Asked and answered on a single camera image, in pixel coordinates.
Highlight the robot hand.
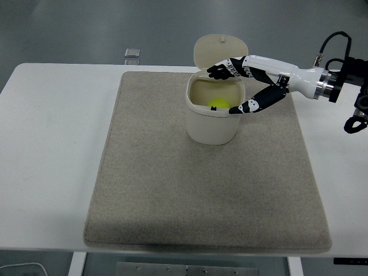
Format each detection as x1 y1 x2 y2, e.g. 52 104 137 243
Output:
206 54 324 116

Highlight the yellow tennis ball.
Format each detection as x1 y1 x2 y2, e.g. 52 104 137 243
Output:
207 98 232 110

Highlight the cream bin with flip lid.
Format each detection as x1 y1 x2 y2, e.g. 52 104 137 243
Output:
185 33 250 145

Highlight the beige fabric mat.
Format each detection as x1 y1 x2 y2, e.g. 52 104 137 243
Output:
83 71 333 255

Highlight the white table leg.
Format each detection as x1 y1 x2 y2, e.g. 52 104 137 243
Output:
286 256 302 276
68 252 87 276

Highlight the black table control panel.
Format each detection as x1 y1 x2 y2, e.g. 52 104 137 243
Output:
333 258 368 266

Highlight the grey metal plate with screws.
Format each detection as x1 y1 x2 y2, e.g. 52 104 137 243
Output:
116 261 259 276

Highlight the white cable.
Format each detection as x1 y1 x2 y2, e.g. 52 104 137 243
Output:
0 262 48 276

